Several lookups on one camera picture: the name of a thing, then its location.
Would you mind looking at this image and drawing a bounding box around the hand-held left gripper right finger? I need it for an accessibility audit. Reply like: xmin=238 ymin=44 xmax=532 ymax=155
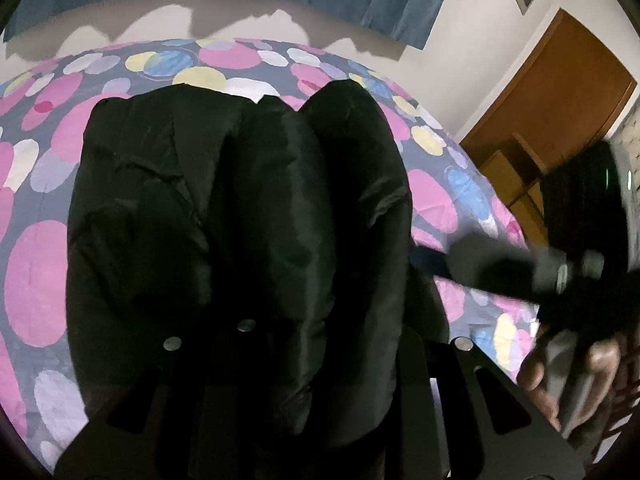
xmin=399 ymin=327 xmax=587 ymax=480

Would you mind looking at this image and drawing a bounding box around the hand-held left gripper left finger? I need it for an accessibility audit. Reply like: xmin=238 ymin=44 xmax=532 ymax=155
xmin=52 ymin=317 xmax=261 ymax=480

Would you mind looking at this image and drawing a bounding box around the bed with dotted sheet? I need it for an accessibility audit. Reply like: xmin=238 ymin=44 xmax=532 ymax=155
xmin=0 ymin=37 xmax=546 ymax=473

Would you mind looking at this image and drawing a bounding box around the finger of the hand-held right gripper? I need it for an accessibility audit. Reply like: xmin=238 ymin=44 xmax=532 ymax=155
xmin=409 ymin=234 xmax=571 ymax=307

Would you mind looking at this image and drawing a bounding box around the wooden door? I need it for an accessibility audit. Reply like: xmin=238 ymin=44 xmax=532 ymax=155
xmin=459 ymin=7 xmax=639 ymax=173

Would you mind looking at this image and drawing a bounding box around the person's right hand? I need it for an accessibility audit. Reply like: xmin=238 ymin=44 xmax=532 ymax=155
xmin=516 ymin=334 xmax=627 ymax=432

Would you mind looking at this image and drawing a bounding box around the black jacket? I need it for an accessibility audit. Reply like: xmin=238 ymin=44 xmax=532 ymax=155
xmin=65 ymin=79 xmax=451 ymax=453

